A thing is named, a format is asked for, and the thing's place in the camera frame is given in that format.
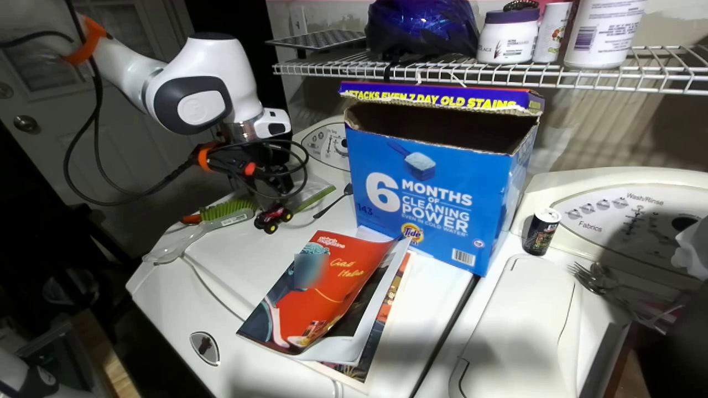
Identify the green orange brush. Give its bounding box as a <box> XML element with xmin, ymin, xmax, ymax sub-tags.
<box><xmin>183</xmin><ymin>196</ymin><xmax>256</xmax><ymax>226</ymax></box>

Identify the white dryer machine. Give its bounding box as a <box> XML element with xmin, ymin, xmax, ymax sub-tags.
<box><xmin>414</xmin><ymin>165</ymin><xmax>708</xmax><ymax>398</ymax></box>

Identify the orange red magazine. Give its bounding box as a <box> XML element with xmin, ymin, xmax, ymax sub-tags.
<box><xmin>236</xmin><ymin>229</ymin><xmax>412</xmax><ymax>380</ymax></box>

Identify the slim white bottle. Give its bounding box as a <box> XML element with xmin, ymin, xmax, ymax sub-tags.
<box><xmin>532</xmin><ymin>0</ymin><xmax>573</xmax><ymax>64</ymax></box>

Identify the gray door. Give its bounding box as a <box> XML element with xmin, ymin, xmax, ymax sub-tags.
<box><xmin>0</xmin><ymin>0</ymin><xmax>233</xmax><ymax>212</ymax></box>

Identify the small dark can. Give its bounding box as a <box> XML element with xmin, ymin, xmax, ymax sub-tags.
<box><xmin>521</xmin><ymin>208</ymin><xmax>562</xmax><ymax>256</ymax></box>

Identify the white washing machine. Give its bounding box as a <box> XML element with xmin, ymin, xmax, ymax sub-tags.
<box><xmin>125</xmin><ymin>117</ymin><xmax>473</xmax><ymax>398</ymax></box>

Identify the short white jar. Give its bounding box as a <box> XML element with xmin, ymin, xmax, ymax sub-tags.
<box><xmin>475</xmin><ymin>9</ymin><xmax>540</xmax><ymax>64</ymax></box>

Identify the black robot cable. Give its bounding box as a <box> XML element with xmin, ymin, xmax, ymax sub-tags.
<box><xmin>0</xmin><ymin>28</ymin><xmax>312</xmax><ymax>208</ymax></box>

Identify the red black toy car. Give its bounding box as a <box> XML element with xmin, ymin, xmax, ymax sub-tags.
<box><xmin>255</xmin><ymin>206</ymin><xmax>291</xmax><ymax>234</ymax></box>

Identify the blue detergent cardboard box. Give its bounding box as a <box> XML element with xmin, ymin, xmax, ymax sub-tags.
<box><xmin>339</xmin><ymin>82</ymin><xmax>545</xmax><ymax>277</ymax></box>

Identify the blue purple bag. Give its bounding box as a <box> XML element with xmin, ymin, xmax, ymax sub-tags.
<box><xmin>365</xmin><ymin>0</ymin><xmax>477</xmax><ymax>61</ymax></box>

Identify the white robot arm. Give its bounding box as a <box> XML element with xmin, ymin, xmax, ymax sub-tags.
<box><xmin>66</xmin><ymin>11</ymin><xmax>293</xmax><ymax>212</ymax></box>

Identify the large white tub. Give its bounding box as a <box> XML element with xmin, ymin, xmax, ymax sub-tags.
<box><xmin>564</xmin><ymin>0</ymin><xmax>645</xmax><ymax>68</ymax></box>

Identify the dark cloth pile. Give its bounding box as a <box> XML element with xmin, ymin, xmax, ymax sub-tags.
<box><xmin>575</xmin><ymin>214</ymin><xmax>708</xmax><ymax>333</ymax></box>

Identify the white wire shelf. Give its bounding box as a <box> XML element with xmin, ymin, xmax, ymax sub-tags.
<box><xmin>271</xmin><ymin>44</ymin><xmax>708</xmax><ymax>98</ymax></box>

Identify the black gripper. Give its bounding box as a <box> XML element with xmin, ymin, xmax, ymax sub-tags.
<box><xmin>195</xmin><ymin>142</ymin><xmax>293</xmax><ymax>211</ymax></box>

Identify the black spoon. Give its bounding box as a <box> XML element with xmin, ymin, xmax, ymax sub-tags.
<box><xmin>312</xmin><ymin>184</ymin><xmax>354</xmax><ymax>218</ymax></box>

